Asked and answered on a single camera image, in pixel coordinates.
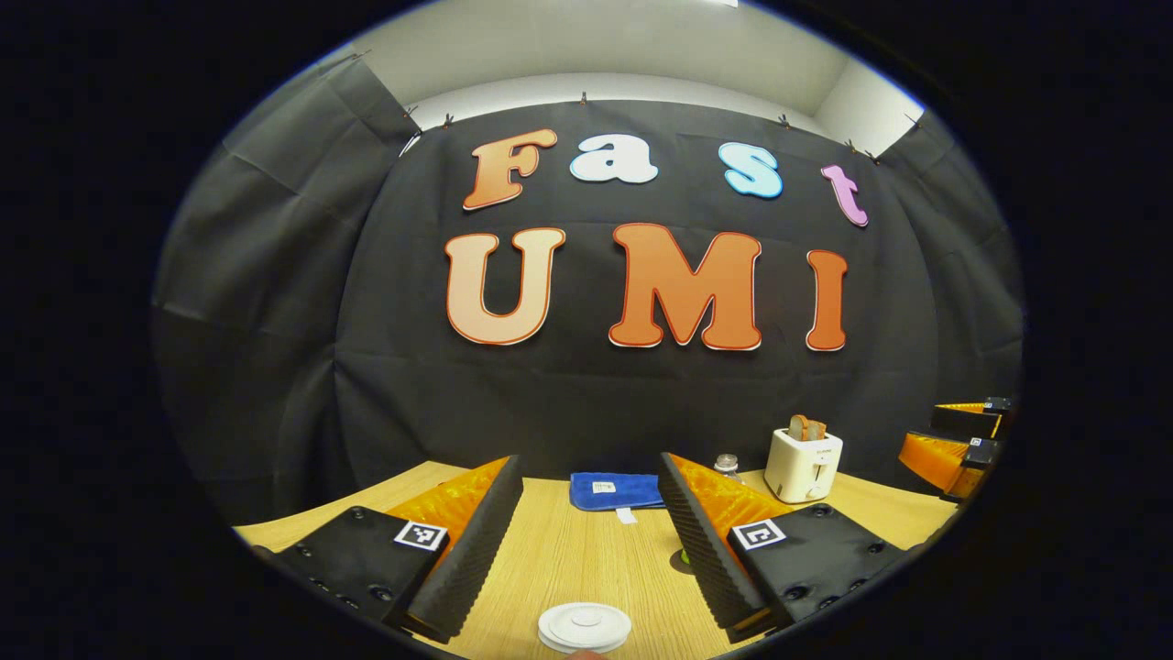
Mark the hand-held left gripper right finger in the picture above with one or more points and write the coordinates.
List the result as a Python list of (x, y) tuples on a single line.
[(706, 550)]

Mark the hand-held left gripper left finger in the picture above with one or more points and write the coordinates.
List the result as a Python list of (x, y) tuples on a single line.
[(476, 541)]

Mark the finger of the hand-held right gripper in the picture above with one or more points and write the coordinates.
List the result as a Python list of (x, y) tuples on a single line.
[(971, 420), (939, 458)]

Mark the dark round coaster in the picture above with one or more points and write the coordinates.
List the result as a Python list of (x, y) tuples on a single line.
[(684, 568)]

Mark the clear water bottle white label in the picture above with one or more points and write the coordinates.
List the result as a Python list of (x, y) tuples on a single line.
[(727, 467)]

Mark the white teacup lid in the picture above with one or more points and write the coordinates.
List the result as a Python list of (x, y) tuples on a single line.
[(586, 621)]

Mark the blue towel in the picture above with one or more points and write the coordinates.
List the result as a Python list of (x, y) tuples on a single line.
[(614, 490)]

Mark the white toaster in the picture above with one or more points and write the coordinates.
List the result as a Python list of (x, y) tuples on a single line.
[(799, 467)]

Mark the bread slice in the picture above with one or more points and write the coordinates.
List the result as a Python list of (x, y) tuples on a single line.
[(799, 427), (817, 430)]

